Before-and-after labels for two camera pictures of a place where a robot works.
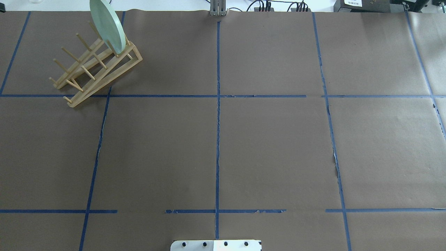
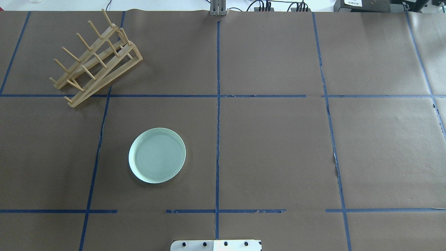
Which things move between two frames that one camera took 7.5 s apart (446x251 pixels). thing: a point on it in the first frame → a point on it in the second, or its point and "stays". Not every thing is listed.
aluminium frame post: (217, 7) stays
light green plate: (108, 24) → (156, 155)
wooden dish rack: (98, 63) stays
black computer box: (362, 6) stays
